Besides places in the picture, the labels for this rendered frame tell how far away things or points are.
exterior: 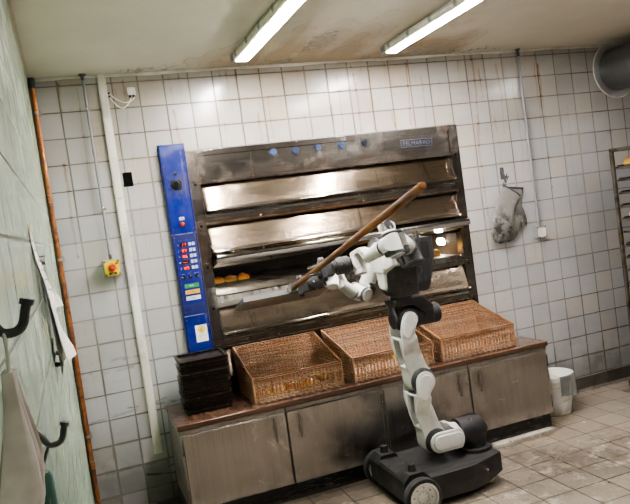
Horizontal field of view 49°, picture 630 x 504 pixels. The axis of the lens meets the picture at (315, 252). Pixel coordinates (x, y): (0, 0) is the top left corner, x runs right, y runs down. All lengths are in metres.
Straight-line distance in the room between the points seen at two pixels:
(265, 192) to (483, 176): 1.63
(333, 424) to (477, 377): 0.99
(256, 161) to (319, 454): 1.85
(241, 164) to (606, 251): 2.94
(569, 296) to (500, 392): 1.26
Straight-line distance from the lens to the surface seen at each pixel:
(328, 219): 4.57
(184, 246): 4.28
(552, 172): 5.49
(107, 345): 4.31
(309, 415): 4.05
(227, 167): 4.41
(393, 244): 3.26
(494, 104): 5.26
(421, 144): 4.92
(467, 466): 3.91
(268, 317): 4.44
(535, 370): 4.75
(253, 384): 3.97
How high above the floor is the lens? 1.60
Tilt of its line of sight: 3 degrees down
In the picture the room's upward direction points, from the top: 8 degrees counter-clockwise
